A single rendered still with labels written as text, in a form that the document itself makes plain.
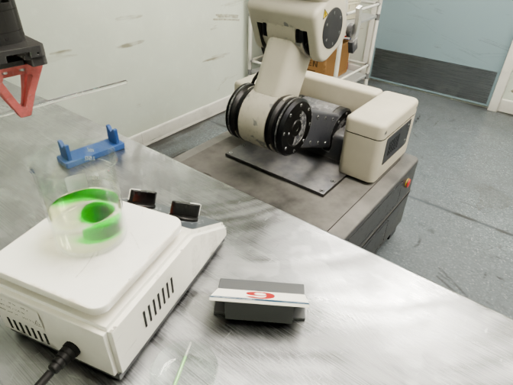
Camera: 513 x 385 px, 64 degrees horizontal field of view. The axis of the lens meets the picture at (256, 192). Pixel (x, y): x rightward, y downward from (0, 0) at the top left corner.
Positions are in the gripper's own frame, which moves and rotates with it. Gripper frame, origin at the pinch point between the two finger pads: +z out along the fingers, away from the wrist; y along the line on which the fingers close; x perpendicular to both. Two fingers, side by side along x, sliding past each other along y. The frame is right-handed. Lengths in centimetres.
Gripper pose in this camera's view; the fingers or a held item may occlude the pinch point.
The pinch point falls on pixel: (23, 110)
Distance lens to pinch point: 64.8
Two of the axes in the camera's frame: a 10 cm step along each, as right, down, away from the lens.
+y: 7.2, 4.1, -5.6
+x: 7.0, -4.0, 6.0
